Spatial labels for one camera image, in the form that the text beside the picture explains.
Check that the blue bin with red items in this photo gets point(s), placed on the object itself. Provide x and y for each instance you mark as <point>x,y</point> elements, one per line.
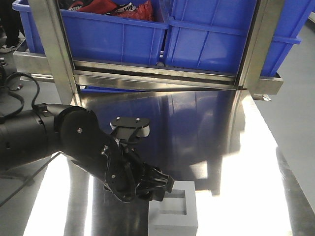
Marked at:
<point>113,38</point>

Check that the stainless steel rack frame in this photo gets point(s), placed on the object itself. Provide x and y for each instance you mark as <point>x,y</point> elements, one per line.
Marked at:
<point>56,64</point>

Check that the gray hollow cube base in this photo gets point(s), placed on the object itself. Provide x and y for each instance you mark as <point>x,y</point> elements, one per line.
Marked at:
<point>176,215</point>

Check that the red packaged items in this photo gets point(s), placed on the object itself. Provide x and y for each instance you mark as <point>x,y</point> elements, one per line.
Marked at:
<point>143,11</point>

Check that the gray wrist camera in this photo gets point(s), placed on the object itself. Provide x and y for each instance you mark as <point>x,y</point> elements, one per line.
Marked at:
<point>130,129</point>

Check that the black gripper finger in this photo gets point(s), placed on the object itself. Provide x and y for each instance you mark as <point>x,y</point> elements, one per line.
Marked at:
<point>160,179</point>
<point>151,192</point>

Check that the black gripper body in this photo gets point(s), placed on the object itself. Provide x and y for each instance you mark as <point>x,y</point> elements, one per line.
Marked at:
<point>125,171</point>

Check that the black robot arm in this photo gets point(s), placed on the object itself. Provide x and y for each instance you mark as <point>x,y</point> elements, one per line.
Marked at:
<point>31,135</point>

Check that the blue plastic bin right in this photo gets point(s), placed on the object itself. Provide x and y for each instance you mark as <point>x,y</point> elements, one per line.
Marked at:
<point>211,34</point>

